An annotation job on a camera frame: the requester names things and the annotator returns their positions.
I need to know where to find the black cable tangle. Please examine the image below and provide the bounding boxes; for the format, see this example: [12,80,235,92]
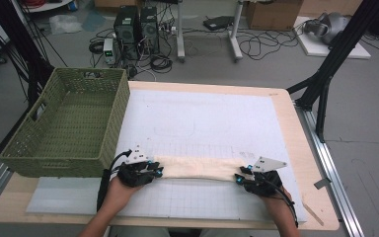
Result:
[236,20,310,62]
[88,19,179,79]

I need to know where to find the clear plastic bag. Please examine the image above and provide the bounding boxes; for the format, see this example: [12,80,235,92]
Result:
[47,13,84,36]

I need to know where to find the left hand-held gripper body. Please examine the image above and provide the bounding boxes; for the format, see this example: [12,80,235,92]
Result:
[115,144,156,189]

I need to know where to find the tan cardboard box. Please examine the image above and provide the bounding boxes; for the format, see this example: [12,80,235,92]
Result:
[298,0,365,19]

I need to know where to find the teal plastic sheet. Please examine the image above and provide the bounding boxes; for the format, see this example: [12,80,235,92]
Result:
[81,10,107,34]

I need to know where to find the cream egg-print cloth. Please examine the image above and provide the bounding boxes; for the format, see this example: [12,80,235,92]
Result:
[153,155,257,183]

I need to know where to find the person's right hand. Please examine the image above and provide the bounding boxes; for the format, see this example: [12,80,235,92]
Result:
[262,187,298,219]

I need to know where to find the white grid mat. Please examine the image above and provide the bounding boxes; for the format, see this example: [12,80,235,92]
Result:
[26,88,309,222]

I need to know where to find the grey tape piece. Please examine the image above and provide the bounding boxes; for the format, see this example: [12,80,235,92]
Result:
[313,177,333,191]

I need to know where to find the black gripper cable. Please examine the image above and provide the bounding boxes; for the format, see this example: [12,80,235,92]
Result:
[96,149,133,213]
[265,178,300,229]

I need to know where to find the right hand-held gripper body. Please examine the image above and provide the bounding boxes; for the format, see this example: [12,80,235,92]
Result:
[242,156,288,198]

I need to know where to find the green woven plastic basket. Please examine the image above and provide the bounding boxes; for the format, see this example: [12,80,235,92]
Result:
[0,67,131,179]

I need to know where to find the black flat device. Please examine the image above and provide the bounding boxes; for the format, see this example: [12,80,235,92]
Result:
[202,15,236,32]

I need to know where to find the grey helmet-like device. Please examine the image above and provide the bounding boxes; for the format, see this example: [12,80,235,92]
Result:
[302,12,351,45]

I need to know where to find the black metal stand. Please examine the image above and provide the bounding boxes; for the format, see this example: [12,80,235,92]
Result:
[285,0,379,143]
[0,0,55,107]

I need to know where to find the white board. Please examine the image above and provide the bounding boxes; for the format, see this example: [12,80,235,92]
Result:
[293,16,372,60]

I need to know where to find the white desk frame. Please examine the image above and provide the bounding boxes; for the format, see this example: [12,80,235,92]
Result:
[175,0,245,64]

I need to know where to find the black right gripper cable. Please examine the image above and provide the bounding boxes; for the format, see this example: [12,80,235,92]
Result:
[265,178,300,229]

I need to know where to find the grey power supply unit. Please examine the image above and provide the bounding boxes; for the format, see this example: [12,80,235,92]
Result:
[102,38,117,65]

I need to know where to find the brown cardboard box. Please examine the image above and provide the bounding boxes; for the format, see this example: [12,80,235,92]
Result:
[245,0,305,32]

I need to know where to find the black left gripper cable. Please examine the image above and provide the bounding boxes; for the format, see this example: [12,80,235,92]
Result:
[96,149,133,213]

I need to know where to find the black computer tower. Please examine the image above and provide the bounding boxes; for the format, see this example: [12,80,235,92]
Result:
[113,5,142,61]
[139,5,161,55]

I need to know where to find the person's left hand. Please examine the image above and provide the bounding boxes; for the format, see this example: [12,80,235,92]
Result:
[106,176,146,215]

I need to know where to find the thin wooden stick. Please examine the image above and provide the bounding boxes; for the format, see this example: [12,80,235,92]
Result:
[300,197,326,227]

